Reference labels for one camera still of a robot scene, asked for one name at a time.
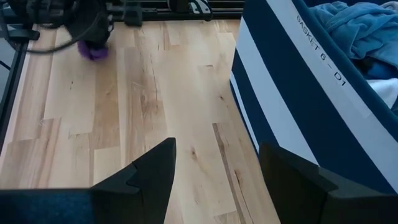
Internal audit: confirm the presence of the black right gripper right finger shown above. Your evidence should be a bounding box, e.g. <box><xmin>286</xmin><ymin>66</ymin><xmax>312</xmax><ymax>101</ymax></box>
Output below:
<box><xmin>259</xmin><ymin>141</ymin><xmax>339</xmax><ymax>224</ymax></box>

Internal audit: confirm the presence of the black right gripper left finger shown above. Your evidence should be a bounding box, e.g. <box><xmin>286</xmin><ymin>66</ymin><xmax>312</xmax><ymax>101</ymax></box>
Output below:
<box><xmin>90</xmin><ymin>137</ymin><xmax>177</xmax><ymax>224</ymax></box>

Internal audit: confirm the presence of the teal black purple sock bundle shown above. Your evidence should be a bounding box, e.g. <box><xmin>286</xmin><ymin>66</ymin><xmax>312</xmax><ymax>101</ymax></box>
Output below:
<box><xmin>76</xmin><ymin>39</ymin><xmax>111</xmax><ymax>62</ymax></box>

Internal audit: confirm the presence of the white sock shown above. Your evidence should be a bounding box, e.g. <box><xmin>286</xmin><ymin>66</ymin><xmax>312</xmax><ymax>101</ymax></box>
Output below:
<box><xmin>366</xmin><ymin>77</ymin><xmax>398</xmax><ymax>110</ymax></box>

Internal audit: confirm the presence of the bright blue towel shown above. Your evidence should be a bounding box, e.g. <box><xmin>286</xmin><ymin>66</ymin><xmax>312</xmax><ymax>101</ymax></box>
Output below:
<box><xmin>309</xmin><ymin>1</ymin><xmax>398</xmax><ymax>80</ymax></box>

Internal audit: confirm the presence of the navy white striped fabric basket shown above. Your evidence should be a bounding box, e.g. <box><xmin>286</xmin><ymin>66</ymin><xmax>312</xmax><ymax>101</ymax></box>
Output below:
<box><xmin>229</xmin><ymin>0</ymin><xmax>398</xmax><ymax>195</ymax></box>

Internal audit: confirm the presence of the black aluminium table frame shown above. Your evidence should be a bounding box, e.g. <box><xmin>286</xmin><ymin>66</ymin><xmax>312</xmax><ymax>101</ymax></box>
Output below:
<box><xmin>0</xmin><ymin>0</ymin><xmax>246</xmax><ymax>153</ymax></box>

